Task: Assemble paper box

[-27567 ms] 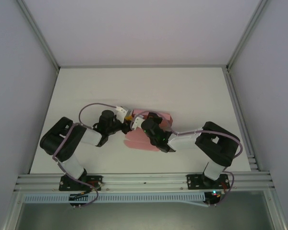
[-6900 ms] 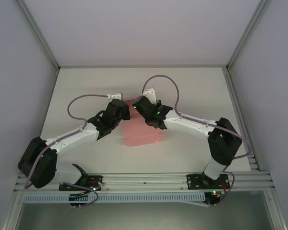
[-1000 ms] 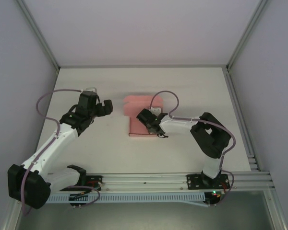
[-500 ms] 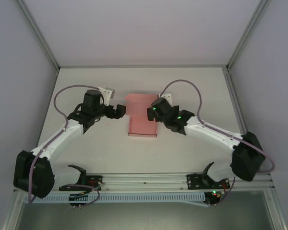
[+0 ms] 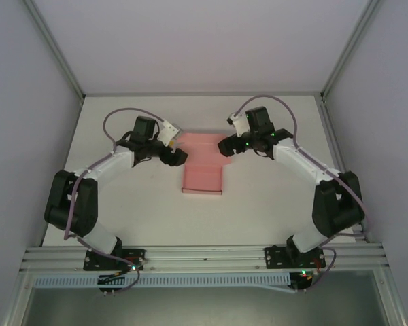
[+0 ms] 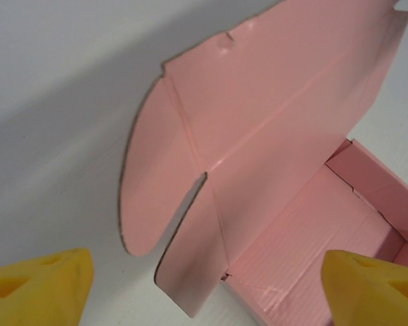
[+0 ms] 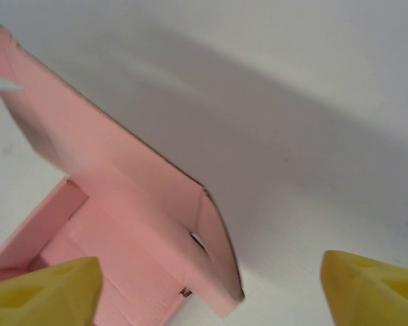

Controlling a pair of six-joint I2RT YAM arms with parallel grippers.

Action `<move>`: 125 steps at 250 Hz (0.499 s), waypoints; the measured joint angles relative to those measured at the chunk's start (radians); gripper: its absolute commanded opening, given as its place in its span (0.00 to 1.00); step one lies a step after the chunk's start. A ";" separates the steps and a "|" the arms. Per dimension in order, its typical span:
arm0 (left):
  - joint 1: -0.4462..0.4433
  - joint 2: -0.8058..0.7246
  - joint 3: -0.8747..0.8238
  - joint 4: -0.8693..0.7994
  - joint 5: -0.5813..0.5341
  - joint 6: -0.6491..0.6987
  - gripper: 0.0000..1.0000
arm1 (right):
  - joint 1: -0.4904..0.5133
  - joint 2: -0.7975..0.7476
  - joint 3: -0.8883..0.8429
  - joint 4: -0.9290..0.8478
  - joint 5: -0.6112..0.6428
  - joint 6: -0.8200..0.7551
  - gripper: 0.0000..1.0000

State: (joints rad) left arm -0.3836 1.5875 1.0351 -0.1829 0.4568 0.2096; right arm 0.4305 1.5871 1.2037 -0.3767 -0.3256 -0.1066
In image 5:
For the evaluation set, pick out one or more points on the pink paper box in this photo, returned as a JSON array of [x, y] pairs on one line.
[[202, 176]]

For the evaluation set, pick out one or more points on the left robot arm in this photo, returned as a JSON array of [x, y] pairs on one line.
[[71, 203]]

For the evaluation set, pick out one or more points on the black connector board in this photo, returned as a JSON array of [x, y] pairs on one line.
[[301, 282], [106, 287]]

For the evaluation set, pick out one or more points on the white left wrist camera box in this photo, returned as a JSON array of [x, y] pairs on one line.
[[168, 132]]

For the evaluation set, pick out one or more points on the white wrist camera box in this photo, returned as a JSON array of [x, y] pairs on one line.
[[238, 124], [168, 132]]

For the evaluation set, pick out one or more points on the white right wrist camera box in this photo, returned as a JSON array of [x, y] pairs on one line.
[[238, 124]]

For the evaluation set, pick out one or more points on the aluminium mounting rail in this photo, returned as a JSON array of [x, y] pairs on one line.
[[204, 254]]

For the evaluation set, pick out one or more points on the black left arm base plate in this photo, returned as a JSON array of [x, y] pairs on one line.
[[136, 254]]

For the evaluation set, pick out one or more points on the aluminium frame post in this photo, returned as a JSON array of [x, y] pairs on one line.
[[54, 51], [350, 51]]

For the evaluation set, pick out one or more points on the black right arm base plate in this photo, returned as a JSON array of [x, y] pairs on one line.
[[275, 258]]

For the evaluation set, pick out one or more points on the aluminium frame leg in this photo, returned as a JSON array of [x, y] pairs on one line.
[[392, 299], [18, 299]]

